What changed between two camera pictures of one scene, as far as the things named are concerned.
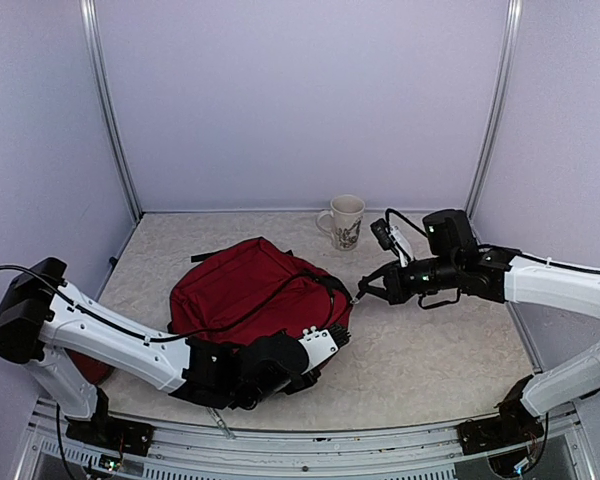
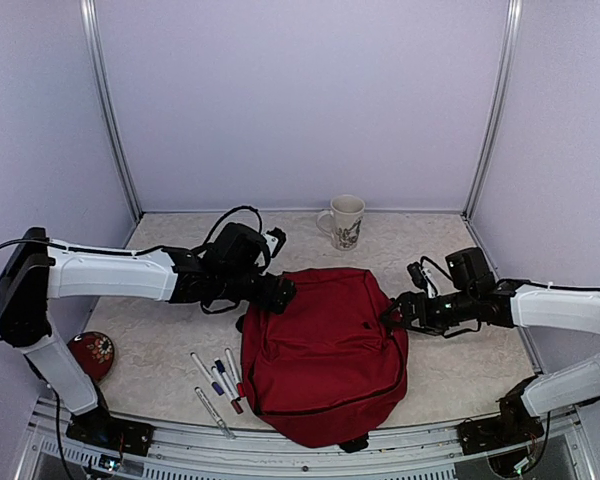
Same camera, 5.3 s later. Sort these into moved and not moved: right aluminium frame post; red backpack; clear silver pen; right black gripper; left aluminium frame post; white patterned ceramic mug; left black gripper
Moved: red backpack; right black gripper; left black gripper
Not moved: white patterned ceramic mug; clear silver pen; left aluminium frame post; right aluminium frame post
